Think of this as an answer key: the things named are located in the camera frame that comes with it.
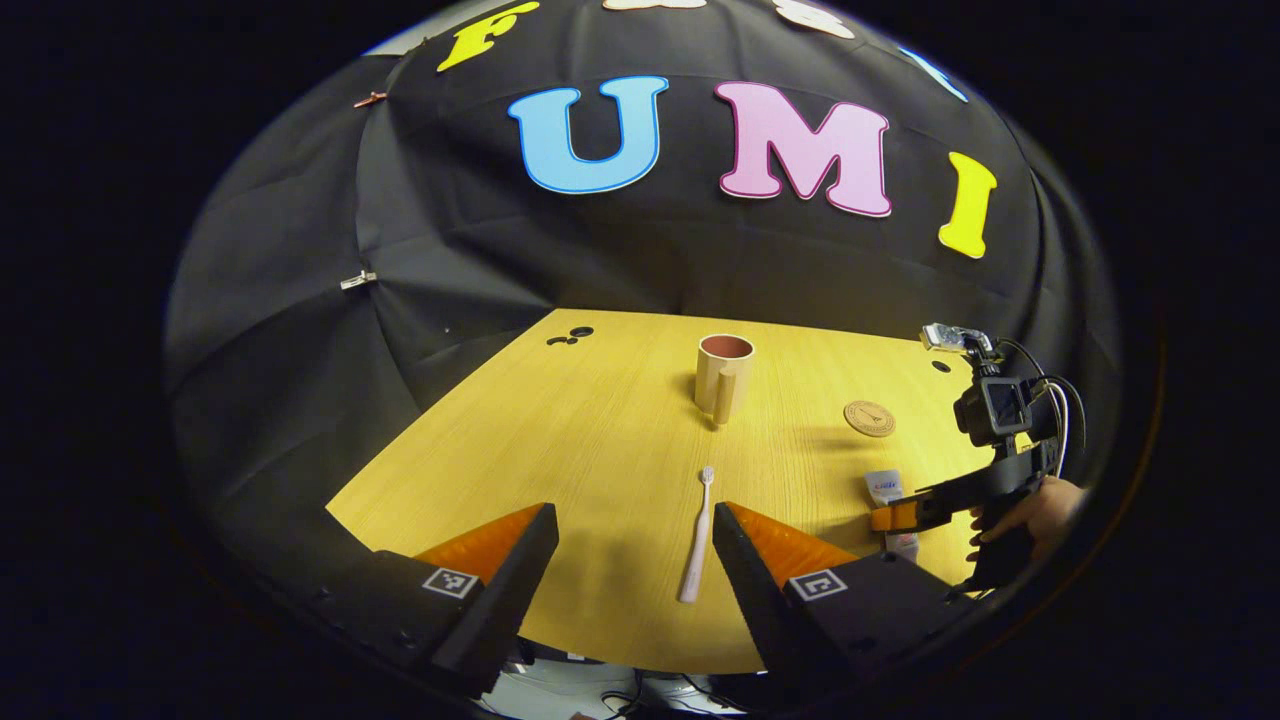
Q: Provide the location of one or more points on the red cloth clip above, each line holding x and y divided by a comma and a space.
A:
370, 98

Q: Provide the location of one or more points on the beige cup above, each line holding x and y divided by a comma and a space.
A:
722, 385

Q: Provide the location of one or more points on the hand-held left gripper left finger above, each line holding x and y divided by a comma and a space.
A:
515, 600

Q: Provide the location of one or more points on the wooden desktop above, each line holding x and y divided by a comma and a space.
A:
600, 450

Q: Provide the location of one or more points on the white toothpaste tube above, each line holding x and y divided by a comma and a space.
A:
884, 487

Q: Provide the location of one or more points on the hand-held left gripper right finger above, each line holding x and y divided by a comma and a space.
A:
750, 600

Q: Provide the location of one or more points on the pale pink toothbrush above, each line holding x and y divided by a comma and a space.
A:
697, 545

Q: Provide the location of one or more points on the silver metal clip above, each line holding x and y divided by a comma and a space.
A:
357, 280

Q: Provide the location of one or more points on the round cork coaster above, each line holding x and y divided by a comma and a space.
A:
869, 418

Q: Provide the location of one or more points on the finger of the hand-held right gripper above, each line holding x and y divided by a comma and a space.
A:
950, 500

